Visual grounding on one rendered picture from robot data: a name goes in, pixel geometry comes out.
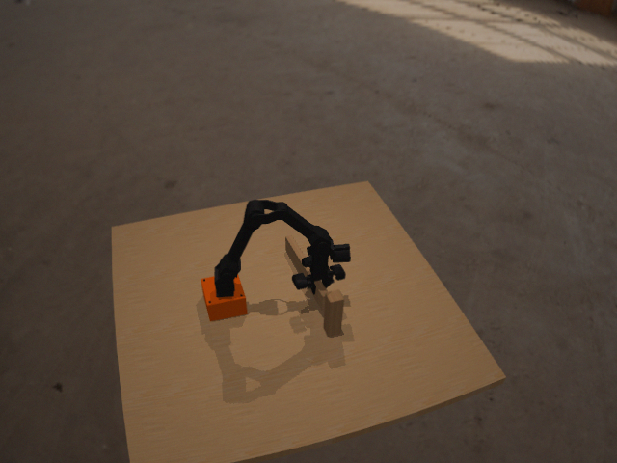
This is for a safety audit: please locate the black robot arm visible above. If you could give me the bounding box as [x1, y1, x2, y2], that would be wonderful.
[214, 200, 351, 297]

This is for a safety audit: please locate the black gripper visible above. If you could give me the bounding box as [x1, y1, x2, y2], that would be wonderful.
[292, 261, 346, 294]

